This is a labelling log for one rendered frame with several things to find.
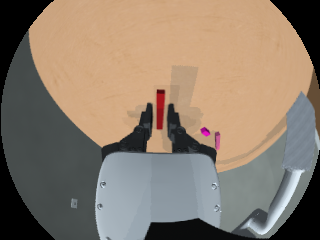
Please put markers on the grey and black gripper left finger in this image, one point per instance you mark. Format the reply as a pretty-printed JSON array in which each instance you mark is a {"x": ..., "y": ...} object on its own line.
[{"x": 137, "y": 140}]

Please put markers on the dark red rod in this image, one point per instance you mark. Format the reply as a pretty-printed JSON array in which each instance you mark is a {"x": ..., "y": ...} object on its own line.
[{"x": 160, "y": 108}]

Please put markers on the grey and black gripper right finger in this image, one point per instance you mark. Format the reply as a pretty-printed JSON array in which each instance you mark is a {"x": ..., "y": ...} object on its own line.
[{"x": 183, "y": 141}]

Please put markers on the pink rod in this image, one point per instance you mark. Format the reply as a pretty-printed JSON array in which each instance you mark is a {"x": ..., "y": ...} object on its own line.
[{"x": 217, "y": 140}]

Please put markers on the short magenta rod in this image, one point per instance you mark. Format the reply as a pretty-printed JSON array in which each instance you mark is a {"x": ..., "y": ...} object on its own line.
[{"x": 205, "y": 131}]

